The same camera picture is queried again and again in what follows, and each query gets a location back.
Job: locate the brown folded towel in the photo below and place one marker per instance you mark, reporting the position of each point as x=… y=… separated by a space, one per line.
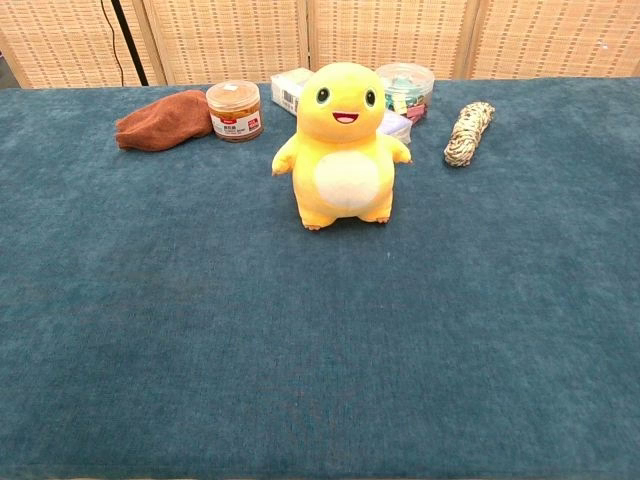
x=165 y=121

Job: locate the teal table cloth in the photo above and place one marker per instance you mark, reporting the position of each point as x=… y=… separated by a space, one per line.
x=200 y=325

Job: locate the clear jar of rubber bands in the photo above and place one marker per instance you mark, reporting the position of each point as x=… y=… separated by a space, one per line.
x=235 y=112

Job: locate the small purple plastic box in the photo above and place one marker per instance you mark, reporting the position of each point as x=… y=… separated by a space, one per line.
x=398 y=128

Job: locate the bamboo folding screen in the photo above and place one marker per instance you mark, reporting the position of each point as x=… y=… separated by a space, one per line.
x=380 y=35

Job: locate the white pack with barcode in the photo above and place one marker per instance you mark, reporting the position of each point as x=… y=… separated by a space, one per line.
x=287 y=90

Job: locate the black stand pole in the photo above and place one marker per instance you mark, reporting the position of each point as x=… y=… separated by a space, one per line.
x=129 y=40

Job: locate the clear tub of binder clips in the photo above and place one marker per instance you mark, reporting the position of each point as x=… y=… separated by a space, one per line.
x=410 y=90

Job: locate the yellow plush toy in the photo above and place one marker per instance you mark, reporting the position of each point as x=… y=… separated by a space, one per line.
x=336 y=140

